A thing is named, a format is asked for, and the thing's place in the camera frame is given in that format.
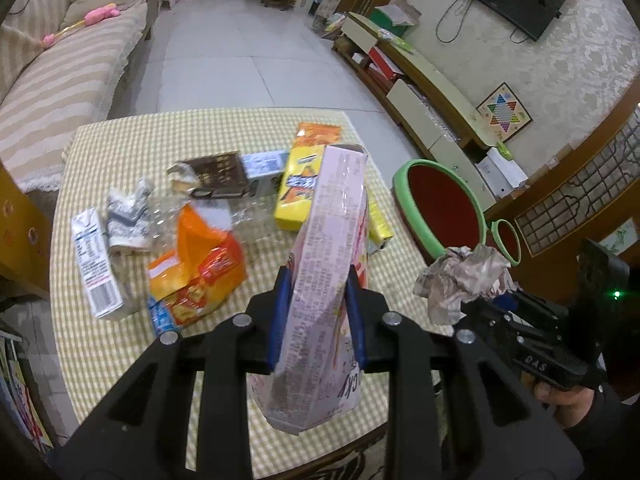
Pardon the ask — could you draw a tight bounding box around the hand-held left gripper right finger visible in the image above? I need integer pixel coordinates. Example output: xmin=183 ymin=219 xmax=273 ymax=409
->
xmin=344 ymin=264 xmax=586 ymax=480

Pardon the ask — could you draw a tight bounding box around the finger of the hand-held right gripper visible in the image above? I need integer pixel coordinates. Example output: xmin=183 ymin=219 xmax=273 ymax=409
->
xmin=462 ymin=305 xmax=531 ymax=356
xmin=492 ymin=287 xmax=571 ymax=328

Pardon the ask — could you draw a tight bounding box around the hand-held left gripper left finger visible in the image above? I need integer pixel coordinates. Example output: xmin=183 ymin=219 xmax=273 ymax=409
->
xmin=50 ymin=266 xmax=296 ymax=480

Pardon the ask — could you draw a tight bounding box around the printed paper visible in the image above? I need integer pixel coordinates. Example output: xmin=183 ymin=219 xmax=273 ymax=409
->
xmin=414 ymin=246 xmax=513 ymax=328

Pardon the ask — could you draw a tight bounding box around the pink snack box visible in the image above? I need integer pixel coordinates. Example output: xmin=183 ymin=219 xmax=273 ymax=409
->
xmin=257 ymin=143 xmax=373 ymax=435

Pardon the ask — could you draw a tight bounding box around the clear plastic wrapper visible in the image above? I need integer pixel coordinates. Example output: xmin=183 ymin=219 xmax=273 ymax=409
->
xmin=150 ymin=194 xmax=282 ymax=247

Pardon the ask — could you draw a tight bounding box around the green basin with red inside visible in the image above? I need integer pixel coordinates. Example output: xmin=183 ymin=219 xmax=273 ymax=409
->
xmin=392 ymin=159 xmax=522 ymax=268

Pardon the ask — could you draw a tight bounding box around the torn brown carton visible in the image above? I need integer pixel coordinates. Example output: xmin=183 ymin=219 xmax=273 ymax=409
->
xmin=167 ymin=151 xmax=251 ymax=200

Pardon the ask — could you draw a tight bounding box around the person's right forearm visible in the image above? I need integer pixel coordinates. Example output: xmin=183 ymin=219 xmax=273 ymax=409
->
xmin=562 ymin=385 xmax=640 ymax=480

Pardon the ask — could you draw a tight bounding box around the person's right hand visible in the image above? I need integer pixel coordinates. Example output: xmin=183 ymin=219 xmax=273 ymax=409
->
xmin=532 ymin=379 xmax=608 ymax=431

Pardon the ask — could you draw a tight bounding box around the yellow snack box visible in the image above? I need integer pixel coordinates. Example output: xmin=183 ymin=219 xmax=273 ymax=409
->
xmin=274 ymin=145 xmax=328 ymax=231
xmin=367 ymin=197 xmax=394 ymax=253

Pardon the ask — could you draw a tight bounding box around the orange snack bag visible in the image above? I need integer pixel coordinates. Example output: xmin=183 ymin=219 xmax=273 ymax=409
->
xmin=148 ymin=205 xmax=248 ymax=328

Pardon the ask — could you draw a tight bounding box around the wooden lattice screen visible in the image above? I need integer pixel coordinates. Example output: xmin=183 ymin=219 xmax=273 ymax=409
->
xmin=500 ymin=100 xmax=640 ymax=262

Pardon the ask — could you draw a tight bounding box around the small blue white packet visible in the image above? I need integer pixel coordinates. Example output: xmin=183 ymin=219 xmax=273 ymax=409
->
xmin=147 ymin=297 xmax=182 ymax=337

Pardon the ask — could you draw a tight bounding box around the white cardboard box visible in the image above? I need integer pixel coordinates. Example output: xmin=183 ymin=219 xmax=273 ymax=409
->
xmin=475 ymin=147 xmax=529 ymax=197

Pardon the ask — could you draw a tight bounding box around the white blue box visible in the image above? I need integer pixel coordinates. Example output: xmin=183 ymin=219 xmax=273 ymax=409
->
xmin=240 ymin=150 xmax=291 ymax=196

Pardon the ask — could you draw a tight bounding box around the yellow checkered tablecloth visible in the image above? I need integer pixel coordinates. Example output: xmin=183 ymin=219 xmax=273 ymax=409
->
xmin=49 ymin=109 xmax=453 ymax=467

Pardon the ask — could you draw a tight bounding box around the orange snack packet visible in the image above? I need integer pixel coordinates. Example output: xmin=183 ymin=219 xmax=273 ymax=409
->
xmin=292 ymin=122 xmax=343 ymax=149

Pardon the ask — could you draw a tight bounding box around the crushed white blue carton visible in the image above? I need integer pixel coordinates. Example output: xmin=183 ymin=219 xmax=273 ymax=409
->
xmin=106 ymin=178 xmax=155 ymax=257

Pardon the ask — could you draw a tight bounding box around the white milk carton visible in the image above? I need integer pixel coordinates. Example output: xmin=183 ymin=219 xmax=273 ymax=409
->
xmin=70 ymin=208 xmax=125 ymax=320

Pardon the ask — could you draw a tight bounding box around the star pattern game board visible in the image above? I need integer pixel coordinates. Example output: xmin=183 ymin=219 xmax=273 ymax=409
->
xmin=476 ymin=82 xmax=534 ymax=144

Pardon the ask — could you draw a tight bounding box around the cream wooden television cabinet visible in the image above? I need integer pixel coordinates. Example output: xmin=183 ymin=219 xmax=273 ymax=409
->
xmin=332 ymin=11 xmax=507 ymax=201

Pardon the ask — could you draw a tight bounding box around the red flat box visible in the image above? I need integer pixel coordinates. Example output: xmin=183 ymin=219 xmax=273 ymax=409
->
xmin=369 ymin=46 xmax=404 ymax=82

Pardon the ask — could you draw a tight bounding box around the yellow wooden panel with stickers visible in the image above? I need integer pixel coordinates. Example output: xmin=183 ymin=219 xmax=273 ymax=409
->
xmin=0 ymin=160 xmax=66 ymax=301

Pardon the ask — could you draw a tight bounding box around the colourful picture book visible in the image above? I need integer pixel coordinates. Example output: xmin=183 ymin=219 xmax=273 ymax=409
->
xmin=0 ymin=332 xmax=53 ymax=453

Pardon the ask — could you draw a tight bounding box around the green plastic bag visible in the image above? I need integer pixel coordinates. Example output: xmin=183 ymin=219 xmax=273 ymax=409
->
xmin=377 ymin=27 xmax=417 ymax=54

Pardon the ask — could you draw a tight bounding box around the open green white box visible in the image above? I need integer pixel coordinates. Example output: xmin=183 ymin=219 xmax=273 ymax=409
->
xmin=372 ymin=0 xmax=422 ymax=29

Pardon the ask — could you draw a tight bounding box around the striped beige sofa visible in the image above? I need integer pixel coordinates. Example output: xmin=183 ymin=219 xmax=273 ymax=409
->
xmin=0 ymin=0 xmax=161 ymax=196

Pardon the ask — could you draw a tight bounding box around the pink plush toy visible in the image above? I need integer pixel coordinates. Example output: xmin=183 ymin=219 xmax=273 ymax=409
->
xmin=42 ymin=4 xmax=121 ymax=47

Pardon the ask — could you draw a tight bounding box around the black looped cable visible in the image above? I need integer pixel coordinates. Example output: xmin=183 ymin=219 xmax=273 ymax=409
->
xmin=436 ymin=0 xmax=473 ymax=44

